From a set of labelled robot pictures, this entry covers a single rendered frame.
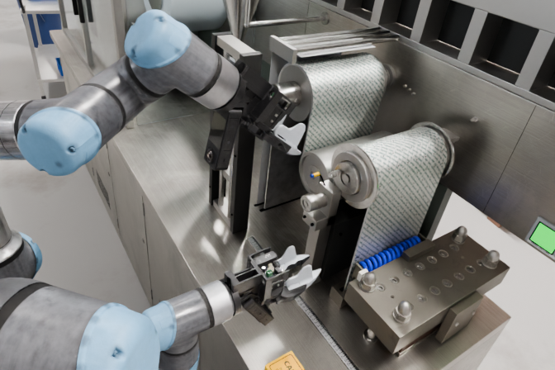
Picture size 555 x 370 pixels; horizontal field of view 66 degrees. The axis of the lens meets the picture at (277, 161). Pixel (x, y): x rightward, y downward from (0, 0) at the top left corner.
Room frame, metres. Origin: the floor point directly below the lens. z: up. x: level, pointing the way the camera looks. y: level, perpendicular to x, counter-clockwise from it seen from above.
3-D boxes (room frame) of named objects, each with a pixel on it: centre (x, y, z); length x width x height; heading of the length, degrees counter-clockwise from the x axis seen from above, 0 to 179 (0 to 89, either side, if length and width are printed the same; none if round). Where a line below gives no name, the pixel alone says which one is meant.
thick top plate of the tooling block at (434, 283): (0.72, -0.40, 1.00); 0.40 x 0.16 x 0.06; 127
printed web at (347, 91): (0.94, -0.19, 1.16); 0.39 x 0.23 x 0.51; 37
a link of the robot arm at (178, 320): (0.46, 0.14, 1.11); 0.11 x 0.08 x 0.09; 127
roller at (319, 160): (0.93, -0.19, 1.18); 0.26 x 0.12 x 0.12; 127
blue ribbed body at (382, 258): (0.77, -0.31, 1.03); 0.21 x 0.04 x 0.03; 127
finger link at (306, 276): (0.59, -0.08, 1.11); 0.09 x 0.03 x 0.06; 118
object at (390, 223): (0.79, -0.30, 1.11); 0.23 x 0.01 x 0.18; 127
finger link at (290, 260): (0.64, -0.05, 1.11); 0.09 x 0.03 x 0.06; 136
